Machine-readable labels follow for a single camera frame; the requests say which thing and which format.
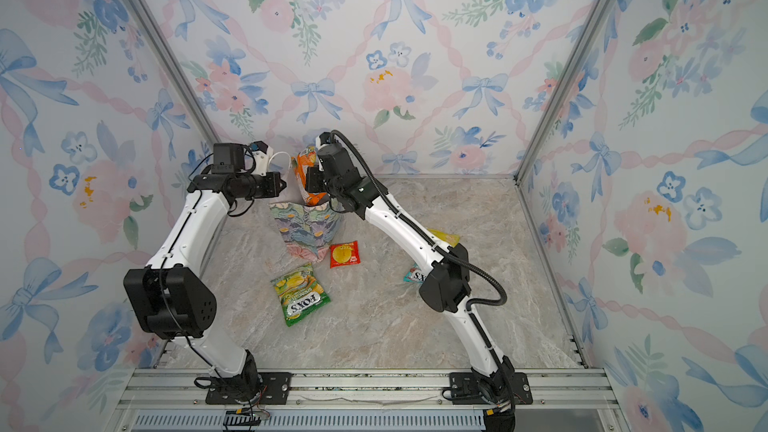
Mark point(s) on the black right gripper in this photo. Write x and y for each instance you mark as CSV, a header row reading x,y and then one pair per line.
x,y
313,176

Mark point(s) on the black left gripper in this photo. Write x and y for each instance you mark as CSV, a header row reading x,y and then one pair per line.
x,y
273,178

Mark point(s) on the floral paper gift bag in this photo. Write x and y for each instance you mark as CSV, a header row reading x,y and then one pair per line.
x,y
307,231

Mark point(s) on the orange snack packet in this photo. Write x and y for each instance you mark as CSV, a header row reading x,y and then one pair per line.
x,y
304,164

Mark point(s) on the small red snack packet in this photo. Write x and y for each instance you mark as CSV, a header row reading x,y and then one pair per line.
x,y
344,254

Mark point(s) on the teal Fox's candy bag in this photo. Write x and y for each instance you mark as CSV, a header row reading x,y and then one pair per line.
x,y
414,275

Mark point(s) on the yellow snack packet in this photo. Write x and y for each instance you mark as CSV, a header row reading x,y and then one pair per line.
x,y
442,237

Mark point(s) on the green Fox's candy bag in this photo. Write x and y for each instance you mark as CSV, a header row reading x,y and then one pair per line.
x,y
299,293

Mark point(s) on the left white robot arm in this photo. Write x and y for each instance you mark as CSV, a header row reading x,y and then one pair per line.
x,y
171,301

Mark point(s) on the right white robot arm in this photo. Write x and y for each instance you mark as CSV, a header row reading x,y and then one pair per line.
x,y
453,286

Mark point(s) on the back aluminium floor rail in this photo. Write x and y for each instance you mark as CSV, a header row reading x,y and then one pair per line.
x,y
448,176

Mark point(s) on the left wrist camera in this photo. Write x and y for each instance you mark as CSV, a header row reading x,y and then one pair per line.
x,y
234,158

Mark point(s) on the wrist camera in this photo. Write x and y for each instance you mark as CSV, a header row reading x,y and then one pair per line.
x,y
334,159
234,158

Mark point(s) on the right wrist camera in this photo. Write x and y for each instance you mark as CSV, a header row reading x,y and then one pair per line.
x,y
334,159

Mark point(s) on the right corner aluminium post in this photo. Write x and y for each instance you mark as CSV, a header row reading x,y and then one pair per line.
x,y
582,48

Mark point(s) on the corner aluminium post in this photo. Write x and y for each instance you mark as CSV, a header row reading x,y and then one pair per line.
x,y
171,67
582,48

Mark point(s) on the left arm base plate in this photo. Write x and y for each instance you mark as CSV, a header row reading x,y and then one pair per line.
x,y
265,388

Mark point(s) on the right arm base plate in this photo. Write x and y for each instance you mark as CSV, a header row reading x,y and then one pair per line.
x,y
469,388

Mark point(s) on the front aluminium base frame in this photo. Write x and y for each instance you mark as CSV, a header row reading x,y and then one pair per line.
x,y
369,400

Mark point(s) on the left corner aluminium post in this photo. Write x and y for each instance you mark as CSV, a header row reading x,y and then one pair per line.
x,y
171,67

